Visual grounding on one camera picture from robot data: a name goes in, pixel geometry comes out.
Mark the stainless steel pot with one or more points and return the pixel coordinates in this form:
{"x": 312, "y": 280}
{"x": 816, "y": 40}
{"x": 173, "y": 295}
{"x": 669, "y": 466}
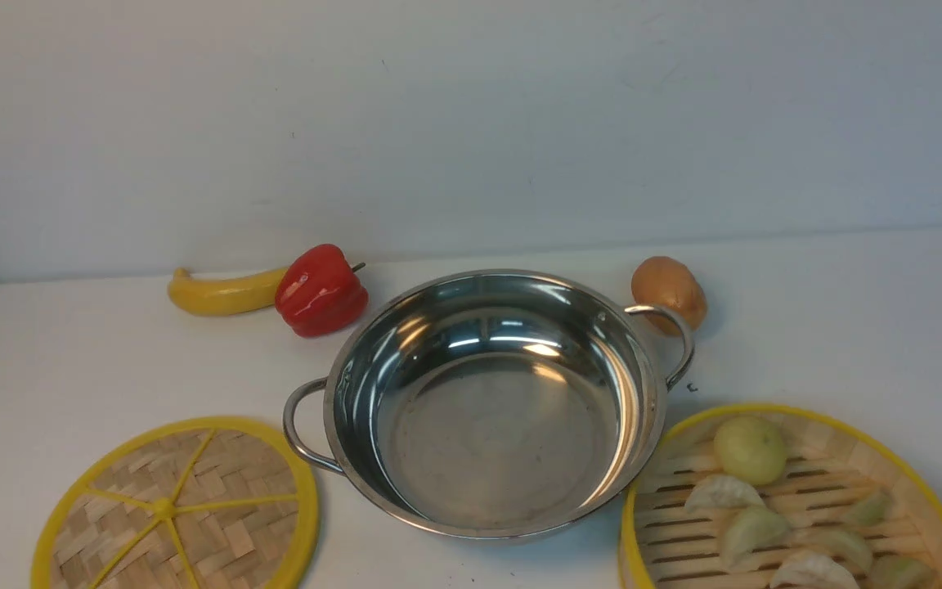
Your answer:
{"x": 494, "y": 405}

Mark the brown toy potato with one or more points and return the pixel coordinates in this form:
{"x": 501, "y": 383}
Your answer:
{"x": 664, "y": 281}

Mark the green dumpling upper right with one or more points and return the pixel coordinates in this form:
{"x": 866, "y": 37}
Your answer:
{"x": 869, "y": 511}

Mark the red toy bell pepper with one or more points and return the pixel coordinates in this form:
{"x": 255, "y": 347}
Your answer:
{"x": 321, "y": 293}

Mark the green dumpling right middle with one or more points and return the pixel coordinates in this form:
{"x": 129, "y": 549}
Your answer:
{"x": 842, "y": 543}

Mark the green dumpling bottom right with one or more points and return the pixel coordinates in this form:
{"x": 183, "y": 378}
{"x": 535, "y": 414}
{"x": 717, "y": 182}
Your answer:
{"x": 900, "y": 571}

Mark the yellow toy banana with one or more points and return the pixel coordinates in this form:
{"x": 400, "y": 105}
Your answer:
{"x": 224, "y": 297}

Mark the bamboo steamer lid yellow rim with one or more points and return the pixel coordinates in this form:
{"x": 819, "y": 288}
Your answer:
{"x": 210, "y": 502}

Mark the bamboo steamer basket yellow rim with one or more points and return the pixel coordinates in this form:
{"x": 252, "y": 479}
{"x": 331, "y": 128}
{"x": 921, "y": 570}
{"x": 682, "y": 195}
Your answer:
{"x": 831, "y": 466}

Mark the white dumpling bottom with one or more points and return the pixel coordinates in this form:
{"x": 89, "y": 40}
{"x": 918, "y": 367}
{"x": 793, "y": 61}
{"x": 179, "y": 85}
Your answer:
{"x": 812, "y": 569}

